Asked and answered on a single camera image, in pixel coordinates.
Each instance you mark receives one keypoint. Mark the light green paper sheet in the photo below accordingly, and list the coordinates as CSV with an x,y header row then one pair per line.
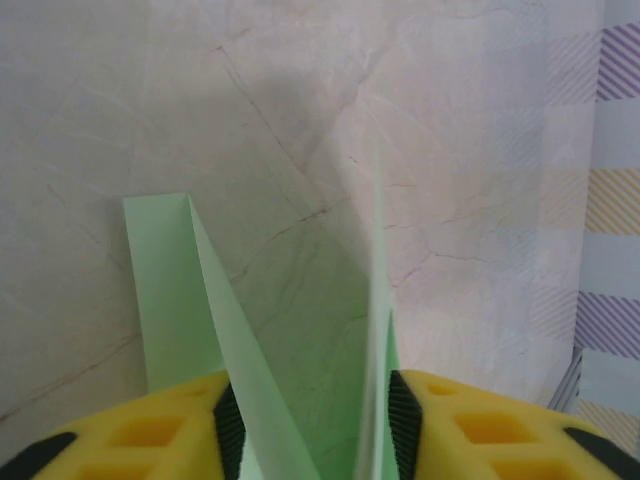
x,y
175,275

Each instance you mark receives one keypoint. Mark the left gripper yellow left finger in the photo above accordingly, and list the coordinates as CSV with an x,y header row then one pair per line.
x,y
125,440

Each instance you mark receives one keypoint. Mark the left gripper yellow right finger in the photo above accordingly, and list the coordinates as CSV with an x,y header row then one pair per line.
x,y
500,440

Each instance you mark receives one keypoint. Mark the right aluminium side rail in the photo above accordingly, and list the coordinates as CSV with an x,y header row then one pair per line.
x,y
567,382

